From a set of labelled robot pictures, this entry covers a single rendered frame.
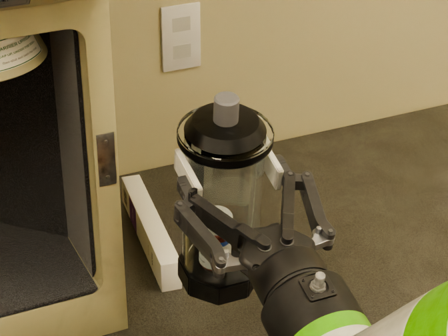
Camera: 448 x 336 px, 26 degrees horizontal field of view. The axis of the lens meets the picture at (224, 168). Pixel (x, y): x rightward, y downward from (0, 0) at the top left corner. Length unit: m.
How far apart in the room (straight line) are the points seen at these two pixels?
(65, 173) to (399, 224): 0.55
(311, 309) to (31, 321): 0.46
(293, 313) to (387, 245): 0.59
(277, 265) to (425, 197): 0.70
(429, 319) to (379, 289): 0.86
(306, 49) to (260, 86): 0.11
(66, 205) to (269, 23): 0.56
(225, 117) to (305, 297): 0.23
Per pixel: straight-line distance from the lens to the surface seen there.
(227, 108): 1.04
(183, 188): 1.06
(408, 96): 1.94
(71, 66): 1.16
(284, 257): 0.96
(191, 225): 1.02
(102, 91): 1.13
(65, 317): 1.27
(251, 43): 1.70
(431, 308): 0.55
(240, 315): 1.33
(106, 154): 1.17
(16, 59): 1.12
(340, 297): 0.93
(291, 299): 0.93
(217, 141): 1.04
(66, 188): 1.31
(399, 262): 1.46
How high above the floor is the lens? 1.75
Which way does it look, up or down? 29 degrees down
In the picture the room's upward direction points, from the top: straight up
